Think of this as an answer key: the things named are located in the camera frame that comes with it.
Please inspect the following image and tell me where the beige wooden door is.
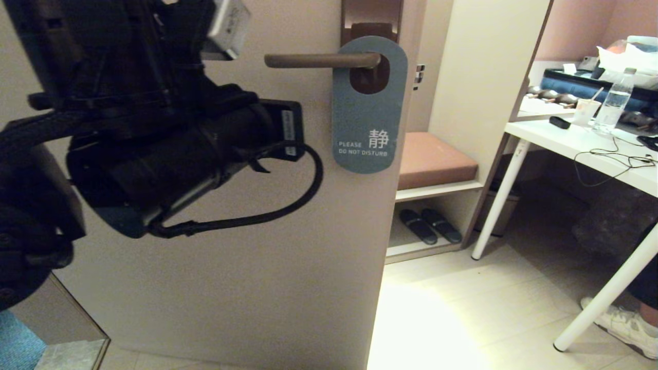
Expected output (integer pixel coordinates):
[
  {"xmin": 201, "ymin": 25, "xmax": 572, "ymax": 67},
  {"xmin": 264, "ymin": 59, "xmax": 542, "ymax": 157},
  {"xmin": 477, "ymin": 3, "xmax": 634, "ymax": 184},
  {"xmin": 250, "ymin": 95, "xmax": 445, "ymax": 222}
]
[{"xmin": 0, "ymin": 0, "xmax": 428, "ymax": 370}]

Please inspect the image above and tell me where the bronze door lock plate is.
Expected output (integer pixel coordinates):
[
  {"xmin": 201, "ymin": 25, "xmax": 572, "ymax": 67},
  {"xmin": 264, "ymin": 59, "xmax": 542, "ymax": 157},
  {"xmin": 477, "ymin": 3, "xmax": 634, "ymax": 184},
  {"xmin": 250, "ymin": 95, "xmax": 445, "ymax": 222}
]
[{"xmin": 340, "ymin": 0, "xmax": 404, "ymax": 95}]

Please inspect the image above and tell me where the clear plastic water bottle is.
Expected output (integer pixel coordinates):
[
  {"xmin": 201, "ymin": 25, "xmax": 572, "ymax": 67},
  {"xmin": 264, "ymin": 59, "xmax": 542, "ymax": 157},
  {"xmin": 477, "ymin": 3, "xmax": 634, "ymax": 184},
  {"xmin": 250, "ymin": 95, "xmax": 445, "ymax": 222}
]
[{"xmin": 591, "ymin": 68, "xmax": 636, "ymax": 137}]

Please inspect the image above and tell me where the thin black earphone cable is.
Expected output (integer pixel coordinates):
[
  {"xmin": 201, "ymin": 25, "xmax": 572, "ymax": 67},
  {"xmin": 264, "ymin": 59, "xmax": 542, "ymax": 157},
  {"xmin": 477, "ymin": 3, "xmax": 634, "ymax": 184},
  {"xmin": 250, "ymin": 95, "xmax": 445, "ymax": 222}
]
[{"xmin": 572, "ymin": 135, "xmax": 658, "ymax": 189}]

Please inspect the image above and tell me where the black left camera cable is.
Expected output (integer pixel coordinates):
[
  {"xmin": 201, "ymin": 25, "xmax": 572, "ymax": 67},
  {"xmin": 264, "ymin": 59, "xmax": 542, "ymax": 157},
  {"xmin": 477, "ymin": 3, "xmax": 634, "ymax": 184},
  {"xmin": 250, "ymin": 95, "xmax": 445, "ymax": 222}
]
[{"xmin": 149, "ymin": 144, "xmax": 323, "ymax": 238}]

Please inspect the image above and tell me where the white door hanger sign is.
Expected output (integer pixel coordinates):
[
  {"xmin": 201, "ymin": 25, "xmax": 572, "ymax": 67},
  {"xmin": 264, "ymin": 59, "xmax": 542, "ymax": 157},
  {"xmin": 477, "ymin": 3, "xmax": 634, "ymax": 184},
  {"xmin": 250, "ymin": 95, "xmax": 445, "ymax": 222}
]
[{"xmin": 332, "ymin": 36, "xmax": 408, "ymax": 174}]

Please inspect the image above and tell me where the white paper cup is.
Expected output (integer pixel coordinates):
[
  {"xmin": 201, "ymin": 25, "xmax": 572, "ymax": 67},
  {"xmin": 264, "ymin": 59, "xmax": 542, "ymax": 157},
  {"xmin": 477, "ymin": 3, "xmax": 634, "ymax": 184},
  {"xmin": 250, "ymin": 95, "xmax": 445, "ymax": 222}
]
[{"xmin": 572, "ymin": 99, "xmax": 601, "ymax": 128}]

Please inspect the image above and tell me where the white sneaker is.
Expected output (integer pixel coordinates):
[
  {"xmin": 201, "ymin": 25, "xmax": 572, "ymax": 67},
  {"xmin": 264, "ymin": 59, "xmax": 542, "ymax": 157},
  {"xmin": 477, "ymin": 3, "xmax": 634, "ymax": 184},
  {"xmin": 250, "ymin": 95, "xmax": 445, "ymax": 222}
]
[{"xmin": 581, "ymin": 297, "xmax": 658, "ymax": 359}]

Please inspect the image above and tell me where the white plastic bag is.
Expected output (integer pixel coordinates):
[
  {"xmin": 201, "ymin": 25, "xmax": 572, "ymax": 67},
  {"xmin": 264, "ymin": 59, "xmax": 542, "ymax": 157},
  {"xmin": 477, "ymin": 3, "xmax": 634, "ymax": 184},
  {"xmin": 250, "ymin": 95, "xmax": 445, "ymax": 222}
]
[{"xmin": 596, "ymin": 37, "xmax": 658, "ymax": 92}]

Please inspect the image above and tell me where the grey waste bin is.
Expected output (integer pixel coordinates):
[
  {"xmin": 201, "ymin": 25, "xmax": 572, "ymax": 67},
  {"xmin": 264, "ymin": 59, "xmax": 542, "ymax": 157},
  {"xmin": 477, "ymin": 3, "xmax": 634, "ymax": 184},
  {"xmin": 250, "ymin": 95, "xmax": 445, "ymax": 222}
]
[{"xmin": 473, "ymin": 191, "xmax": 520, "ymax": 238}]

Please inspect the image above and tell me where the black slipper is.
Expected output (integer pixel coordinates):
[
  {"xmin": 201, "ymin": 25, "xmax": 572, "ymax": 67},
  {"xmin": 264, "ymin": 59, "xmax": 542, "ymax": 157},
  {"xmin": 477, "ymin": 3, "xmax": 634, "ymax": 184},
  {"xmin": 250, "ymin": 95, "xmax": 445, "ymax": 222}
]
[
  {"xmin": 399, "ymin": 208, "xmax": 438, "ymax": 246},
  {"xmin": 422, "ymin": 207, "xmax": 463, "ymax": 245}
]

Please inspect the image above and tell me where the leg in dark trousers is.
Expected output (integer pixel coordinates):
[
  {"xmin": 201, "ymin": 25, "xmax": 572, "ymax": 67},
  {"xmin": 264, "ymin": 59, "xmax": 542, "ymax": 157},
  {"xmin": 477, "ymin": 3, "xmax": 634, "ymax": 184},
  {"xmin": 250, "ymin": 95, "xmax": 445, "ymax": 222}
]
[{"xmin": 630, "ymin": 221, "xmax": 658, "ymax": 311}]

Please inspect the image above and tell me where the white table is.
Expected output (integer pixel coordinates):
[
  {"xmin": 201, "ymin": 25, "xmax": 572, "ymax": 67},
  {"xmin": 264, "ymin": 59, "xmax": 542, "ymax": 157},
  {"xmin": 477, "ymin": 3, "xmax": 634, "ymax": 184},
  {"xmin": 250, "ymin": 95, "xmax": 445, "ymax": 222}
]
[{"xmin": 470, "ymin": 110, "xmax": 658, "ymax": 354}]

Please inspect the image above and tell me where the bronze door handle lever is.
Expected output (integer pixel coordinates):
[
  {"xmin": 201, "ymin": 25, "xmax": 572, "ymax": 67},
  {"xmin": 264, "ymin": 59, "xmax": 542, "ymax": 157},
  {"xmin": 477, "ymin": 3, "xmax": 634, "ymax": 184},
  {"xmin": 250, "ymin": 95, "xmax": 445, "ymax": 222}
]
[{"xmin": 264, "ymin": 52, "xmax": 382, "ymax": 69}]

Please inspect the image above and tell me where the white shelf cabinet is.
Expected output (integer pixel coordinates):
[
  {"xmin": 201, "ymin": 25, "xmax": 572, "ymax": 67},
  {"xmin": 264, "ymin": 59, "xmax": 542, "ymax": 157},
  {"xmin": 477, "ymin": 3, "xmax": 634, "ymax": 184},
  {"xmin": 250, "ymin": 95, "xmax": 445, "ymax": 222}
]
[{"xmin": 383, "ymin": 0, "xmax": 555, "ymax": 265}]

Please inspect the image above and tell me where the blue suitcase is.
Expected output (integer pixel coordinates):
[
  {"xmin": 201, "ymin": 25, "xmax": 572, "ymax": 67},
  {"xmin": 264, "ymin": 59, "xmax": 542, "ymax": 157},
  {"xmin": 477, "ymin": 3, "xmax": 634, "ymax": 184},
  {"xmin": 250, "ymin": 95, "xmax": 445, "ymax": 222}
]
[{"xmin": 540, "ymin": 69, "xmax": 658, "ymax": 116}]

